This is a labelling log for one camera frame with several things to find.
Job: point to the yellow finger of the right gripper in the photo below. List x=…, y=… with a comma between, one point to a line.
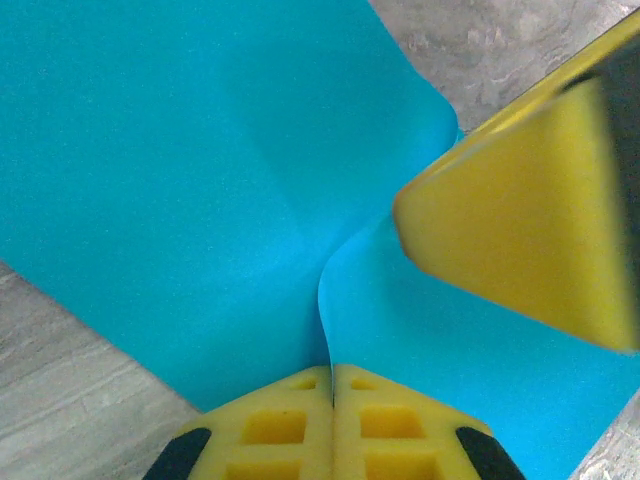
x=500, y=210

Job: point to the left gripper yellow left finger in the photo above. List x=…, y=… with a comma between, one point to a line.
x=315, y=425

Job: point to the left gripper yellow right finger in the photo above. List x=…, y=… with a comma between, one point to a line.
x=345, y=425

